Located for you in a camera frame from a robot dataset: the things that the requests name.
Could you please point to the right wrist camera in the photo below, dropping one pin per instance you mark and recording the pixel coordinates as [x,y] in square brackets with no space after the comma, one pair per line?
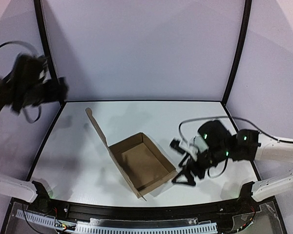
[194,147]

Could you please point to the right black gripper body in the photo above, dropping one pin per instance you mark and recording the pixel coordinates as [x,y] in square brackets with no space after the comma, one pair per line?
[194,166]

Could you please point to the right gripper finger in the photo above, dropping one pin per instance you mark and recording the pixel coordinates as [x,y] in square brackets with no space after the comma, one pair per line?
[184,177]
[186,163]

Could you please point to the black frame post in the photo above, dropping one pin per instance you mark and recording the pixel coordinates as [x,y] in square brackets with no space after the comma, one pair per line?
[44,40]
[238,51]

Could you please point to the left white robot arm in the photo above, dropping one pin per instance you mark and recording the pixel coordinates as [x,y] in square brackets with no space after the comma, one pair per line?
[26,86]

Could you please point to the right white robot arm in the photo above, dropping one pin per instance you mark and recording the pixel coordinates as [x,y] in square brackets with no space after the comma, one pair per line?
[215,144]

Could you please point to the white slotted cable duct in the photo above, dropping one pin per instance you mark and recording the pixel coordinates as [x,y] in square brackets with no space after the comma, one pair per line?
[108,226]

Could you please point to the right black frame post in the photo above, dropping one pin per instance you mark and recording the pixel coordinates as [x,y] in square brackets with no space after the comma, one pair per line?
[238,51]

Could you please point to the brown cardboard box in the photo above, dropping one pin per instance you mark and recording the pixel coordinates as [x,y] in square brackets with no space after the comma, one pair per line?
[141,163]

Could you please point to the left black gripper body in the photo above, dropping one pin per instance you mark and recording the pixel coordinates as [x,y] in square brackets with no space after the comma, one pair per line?
[52,88]

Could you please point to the black front frame rail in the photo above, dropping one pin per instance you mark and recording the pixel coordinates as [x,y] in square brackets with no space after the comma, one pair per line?
[78,211]

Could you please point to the left black frame post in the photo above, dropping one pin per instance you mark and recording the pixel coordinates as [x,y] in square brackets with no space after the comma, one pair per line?
[44,40]

